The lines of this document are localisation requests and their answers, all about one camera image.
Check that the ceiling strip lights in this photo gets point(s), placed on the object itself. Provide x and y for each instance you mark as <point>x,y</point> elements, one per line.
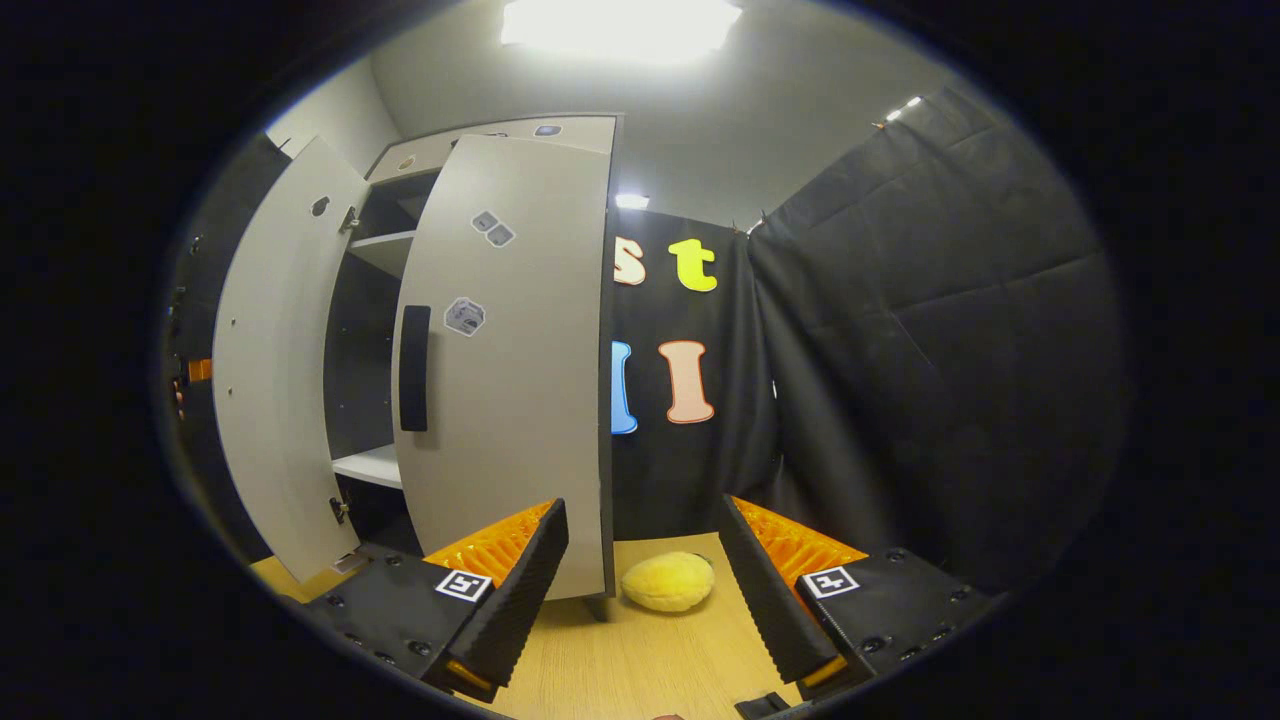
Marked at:
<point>905,107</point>

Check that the large ceiling light panel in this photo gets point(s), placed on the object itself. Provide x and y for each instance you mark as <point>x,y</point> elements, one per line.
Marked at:
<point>620,28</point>

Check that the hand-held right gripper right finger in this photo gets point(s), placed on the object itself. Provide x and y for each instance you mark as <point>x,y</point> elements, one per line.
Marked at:
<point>770,600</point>

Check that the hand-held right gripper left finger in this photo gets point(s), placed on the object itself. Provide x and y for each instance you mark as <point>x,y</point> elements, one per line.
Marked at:
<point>525,590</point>

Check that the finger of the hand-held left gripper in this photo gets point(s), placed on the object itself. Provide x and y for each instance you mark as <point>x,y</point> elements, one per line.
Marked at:
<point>199,370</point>

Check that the grey cabinet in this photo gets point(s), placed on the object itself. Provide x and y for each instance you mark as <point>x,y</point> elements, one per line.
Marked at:
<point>385,250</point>

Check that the small ceiling light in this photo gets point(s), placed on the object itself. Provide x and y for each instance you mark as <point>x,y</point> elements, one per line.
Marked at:
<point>632,201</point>

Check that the small white block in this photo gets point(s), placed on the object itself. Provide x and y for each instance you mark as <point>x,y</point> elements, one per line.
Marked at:
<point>350,562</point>

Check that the small black bracket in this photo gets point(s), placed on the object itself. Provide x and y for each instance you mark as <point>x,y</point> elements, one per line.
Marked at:
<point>765,706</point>

